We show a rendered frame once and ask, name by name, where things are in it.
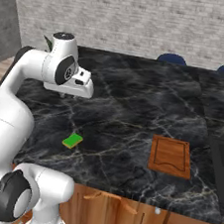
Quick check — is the black hob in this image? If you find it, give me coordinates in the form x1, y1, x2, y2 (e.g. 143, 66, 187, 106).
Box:
200, 134, 224, 211

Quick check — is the wooden cupboard handle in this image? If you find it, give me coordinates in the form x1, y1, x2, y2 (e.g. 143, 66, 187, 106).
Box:
117, 198, 140, 216
82, 188, 123, 205

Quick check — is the brown wooden cutting board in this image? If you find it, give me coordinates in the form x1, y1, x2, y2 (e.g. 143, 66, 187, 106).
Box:
146, 133, 196, 181

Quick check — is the wide wooden cupboard door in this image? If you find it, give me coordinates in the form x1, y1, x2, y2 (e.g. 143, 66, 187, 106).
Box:
56, 180, 148, 224

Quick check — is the green plant leaf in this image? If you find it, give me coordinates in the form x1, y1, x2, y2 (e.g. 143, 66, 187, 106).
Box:
42, 34, 56, 53

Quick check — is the green and yellow sponge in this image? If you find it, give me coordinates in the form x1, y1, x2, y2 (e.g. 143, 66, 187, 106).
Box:
60, 131, 85, 151

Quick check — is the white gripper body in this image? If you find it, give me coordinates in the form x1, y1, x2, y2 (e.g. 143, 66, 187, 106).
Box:
42, 73, 96, 100

